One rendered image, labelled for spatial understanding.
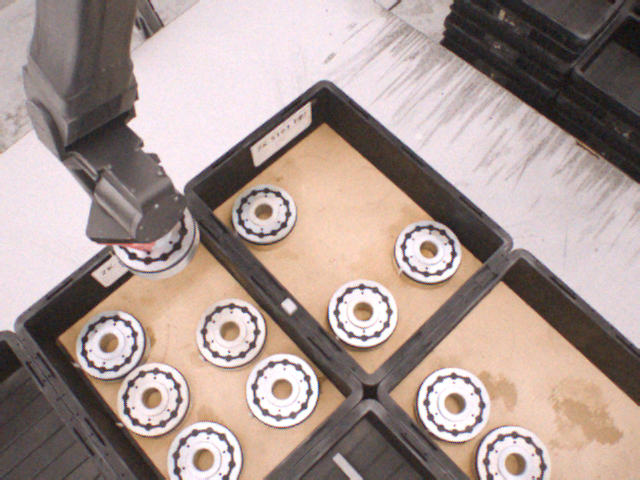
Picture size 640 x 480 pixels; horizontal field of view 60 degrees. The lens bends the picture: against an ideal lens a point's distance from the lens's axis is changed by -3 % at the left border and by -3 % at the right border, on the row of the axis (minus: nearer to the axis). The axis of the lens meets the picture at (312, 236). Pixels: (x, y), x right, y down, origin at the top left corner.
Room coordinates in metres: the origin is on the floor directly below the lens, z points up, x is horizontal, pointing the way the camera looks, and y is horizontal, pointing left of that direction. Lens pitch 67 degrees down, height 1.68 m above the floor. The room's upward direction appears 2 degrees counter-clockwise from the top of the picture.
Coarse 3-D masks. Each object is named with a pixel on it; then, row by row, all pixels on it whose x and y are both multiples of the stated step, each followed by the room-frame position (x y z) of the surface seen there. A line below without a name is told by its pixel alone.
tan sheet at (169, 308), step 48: (144, 288) 0.28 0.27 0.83; (192, 288) 0.28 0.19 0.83; (240, 288) 0.27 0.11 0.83; (192, 336) 0.20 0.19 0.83; (96, 384) 0.13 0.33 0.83; (192, 384) 0.13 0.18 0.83; (240, 384) 0.13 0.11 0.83; (288, 384) 0.13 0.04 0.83; (240, 432) 0.06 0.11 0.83; (288, 432) 0.06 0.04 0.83
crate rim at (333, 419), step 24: (216, 240) 0.32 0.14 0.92; (96, 264) 0.28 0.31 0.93; (240, 264) 0.28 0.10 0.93; (264, 288) 0.24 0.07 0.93; (24, 312) 0.22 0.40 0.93; (24, 336) 0.18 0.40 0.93; (312, 336) 0.17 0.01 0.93; (48, 360) 0.15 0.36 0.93; (336, 360) 0.14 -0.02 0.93; (360, 384) 0.11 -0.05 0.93; (72, 408) 0.09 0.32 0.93; (336, 408) 0.08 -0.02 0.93; (96, 432) 0.06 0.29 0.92; (312, 432) 0.05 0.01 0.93; (120, 456) 0.03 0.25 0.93; (288, 456) 0.02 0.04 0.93
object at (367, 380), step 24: (312, 96) 0.56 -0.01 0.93; (336, 96) 0.55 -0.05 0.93; (240, 144) 0.47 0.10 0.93; (216, 168) 0.43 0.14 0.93; (432, 168) 0.42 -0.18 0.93; (192, 192) 0.39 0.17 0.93; (456, 192) 0.38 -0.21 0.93; (216, 216) 0.35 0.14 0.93; (480, 216) 0.34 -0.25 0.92; (504, 240) 0.30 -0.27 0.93
